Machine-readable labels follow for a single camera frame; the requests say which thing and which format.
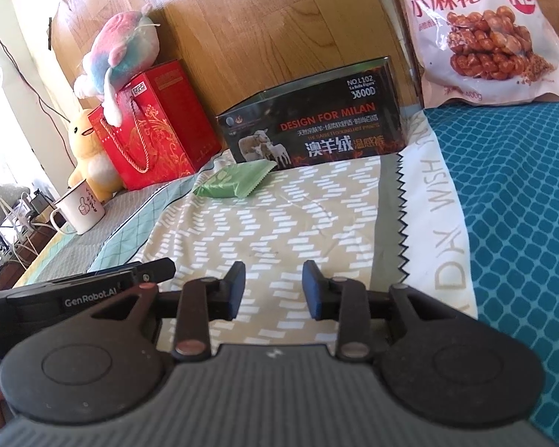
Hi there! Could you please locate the tangle of white cables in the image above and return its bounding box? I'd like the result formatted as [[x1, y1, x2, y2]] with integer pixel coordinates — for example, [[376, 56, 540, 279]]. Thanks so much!
[[0, 186, 57, 271]]

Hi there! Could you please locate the large pink snack bag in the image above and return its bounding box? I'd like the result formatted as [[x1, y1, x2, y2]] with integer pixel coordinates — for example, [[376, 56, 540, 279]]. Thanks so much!
[[373, 0, 559, 109]]

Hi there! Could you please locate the grey checked sheet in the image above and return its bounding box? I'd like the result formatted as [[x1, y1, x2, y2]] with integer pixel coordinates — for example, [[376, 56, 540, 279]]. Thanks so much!
[[12, 181, 168, 287]]

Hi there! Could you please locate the yellow plush toy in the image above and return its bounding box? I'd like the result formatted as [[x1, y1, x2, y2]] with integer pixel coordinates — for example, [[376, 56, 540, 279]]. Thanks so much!
[[66, 107, 124, 203]]

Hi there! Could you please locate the teal patterned blanket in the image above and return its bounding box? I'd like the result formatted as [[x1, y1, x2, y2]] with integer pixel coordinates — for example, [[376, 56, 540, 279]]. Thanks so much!
[[421, 98, 559, 447]]

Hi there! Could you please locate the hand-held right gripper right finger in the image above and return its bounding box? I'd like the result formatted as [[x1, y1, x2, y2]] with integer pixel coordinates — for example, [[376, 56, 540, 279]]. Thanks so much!
[[302, 261, 469, 362]]

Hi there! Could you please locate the beige zigzag blanket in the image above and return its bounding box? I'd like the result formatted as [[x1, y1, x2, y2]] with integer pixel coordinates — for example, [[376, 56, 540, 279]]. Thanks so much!
[[130, 109, 478, 350]]

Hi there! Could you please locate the dark cardboard box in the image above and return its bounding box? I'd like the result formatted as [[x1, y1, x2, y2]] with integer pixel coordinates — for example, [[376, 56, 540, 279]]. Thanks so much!
[[215, 56, 408, 169]]

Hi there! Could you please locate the wooden headboard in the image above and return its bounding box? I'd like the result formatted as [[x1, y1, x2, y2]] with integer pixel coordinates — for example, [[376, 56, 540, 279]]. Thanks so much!
[[51, 0, 422, 168]]

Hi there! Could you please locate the white enamel mug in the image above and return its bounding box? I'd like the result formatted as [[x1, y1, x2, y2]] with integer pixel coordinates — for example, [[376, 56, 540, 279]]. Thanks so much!
[[50, 181, 106, 236]]

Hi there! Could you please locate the light green striped quilt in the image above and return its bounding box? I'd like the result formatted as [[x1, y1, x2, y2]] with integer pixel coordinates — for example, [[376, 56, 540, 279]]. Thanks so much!
[[88, 149, 243, 273]]

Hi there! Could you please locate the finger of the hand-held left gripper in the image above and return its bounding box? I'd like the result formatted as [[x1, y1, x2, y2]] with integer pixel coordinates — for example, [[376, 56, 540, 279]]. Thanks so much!
[[91, 257, 177, 286]]

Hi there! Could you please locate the red gift bag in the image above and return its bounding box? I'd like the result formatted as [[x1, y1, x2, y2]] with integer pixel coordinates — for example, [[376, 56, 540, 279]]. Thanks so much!
[[88, 60, 222, 191]]

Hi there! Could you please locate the light green snack packet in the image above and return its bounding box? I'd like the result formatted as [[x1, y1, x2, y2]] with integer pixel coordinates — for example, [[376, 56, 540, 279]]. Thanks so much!
[[193, 159, 277, 199]]

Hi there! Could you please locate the pastel rainbow plush toy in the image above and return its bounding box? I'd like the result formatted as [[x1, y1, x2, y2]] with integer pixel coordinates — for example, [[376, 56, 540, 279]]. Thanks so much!
[[73, 2, 161, 126]]

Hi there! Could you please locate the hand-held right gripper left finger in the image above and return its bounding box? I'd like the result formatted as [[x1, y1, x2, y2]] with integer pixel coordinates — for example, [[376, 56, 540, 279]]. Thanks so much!
[[89, 261, 247, 360]]

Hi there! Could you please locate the black wall cable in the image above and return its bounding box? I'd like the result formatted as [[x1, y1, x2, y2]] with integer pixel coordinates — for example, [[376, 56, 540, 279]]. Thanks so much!
[[0, 21, 82, 124]]

